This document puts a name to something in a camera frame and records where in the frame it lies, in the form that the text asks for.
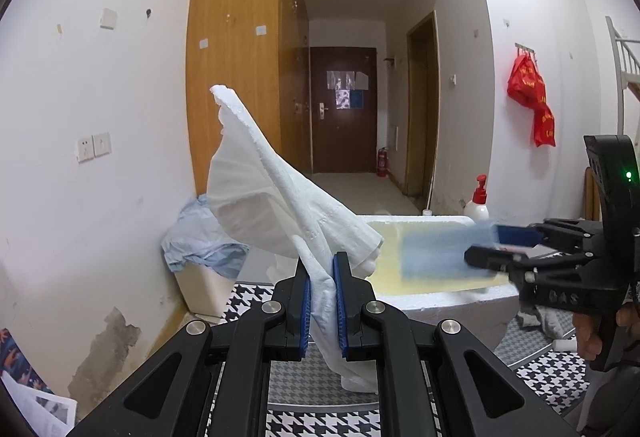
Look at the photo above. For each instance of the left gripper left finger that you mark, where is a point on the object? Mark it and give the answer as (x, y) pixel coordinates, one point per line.
(210, 380)

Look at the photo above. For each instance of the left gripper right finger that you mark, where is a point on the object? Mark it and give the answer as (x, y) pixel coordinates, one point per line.
(434, 379)

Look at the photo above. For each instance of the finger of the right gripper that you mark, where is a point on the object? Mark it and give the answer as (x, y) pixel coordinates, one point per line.
(522, 236)
(513, 264)

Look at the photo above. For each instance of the blue surgical face mask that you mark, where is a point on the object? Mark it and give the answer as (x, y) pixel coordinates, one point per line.
(438, 253)

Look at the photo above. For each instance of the white cloth towel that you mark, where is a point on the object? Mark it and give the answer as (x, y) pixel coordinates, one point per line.
(262, 201)

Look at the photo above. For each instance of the person's right hand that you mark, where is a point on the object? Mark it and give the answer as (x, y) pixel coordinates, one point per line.
(589, 344)

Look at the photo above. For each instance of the white pump bottle red top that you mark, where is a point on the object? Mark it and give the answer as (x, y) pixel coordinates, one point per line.
(476, 208)

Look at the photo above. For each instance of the white styrofoam box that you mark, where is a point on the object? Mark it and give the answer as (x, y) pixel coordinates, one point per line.
(484, 306)

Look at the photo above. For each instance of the grey folded cloth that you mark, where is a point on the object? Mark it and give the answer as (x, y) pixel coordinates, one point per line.
(552, 323)

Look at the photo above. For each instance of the houndstooth table runner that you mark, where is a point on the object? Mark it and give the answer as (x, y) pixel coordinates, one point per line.
(432, 379)

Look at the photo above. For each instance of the light blue crumpled cloth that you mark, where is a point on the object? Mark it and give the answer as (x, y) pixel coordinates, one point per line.
(197, 238)

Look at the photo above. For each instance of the red fire extinguisher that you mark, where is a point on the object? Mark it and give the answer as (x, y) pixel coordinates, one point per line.
(382, 162)

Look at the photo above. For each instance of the red hanging bag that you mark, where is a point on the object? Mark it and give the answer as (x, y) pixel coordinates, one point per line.
(526, 87)

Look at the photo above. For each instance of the printed paper on floor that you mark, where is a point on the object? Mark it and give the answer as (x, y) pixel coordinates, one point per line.
(39, 412)

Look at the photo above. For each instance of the dark brown entrance door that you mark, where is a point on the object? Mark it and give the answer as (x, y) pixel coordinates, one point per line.
(344, 109)

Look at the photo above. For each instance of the wooden wardrobe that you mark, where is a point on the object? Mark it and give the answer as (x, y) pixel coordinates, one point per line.
(259, 48)

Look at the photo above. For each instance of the wall hook rack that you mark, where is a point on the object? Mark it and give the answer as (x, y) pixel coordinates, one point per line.
(524, 49)

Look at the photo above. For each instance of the side doorway wooden frame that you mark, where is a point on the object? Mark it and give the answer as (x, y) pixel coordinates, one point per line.
(423, 109)

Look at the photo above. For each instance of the white ladder frame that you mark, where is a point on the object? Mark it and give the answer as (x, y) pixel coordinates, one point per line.
(626, 66)

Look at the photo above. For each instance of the white wall socket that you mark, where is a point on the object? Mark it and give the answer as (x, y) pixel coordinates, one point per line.
(92, 147)

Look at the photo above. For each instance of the white wall switch plate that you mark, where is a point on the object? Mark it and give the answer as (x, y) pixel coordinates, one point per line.
(108, 19)

